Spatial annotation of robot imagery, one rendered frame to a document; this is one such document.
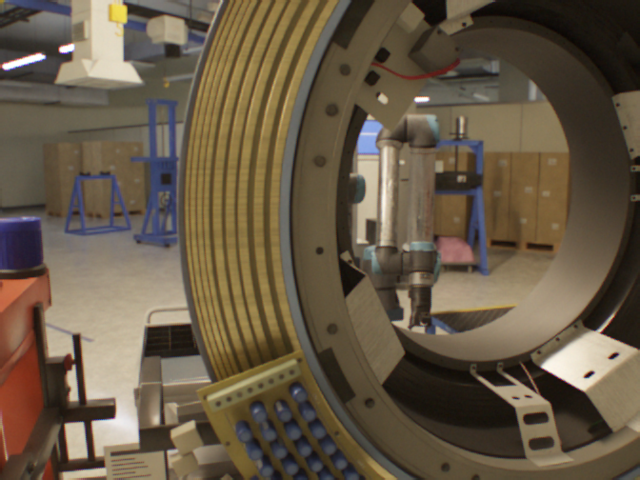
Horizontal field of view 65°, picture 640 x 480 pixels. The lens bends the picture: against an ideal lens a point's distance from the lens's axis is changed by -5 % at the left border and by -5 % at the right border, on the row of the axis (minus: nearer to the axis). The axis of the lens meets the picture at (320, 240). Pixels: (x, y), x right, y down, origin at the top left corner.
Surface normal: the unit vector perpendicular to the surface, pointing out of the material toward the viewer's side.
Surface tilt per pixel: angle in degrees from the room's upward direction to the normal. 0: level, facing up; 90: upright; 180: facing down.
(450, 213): 90
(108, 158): 90
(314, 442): 90
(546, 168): 90
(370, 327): 76
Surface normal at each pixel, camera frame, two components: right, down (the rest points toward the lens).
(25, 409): 0.28, 0.14
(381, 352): 0.70, -0.15
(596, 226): -0.94, -0.17
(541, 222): -0.56, 0.12
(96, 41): 0.83, 0.08
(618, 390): 0.00, -0.36
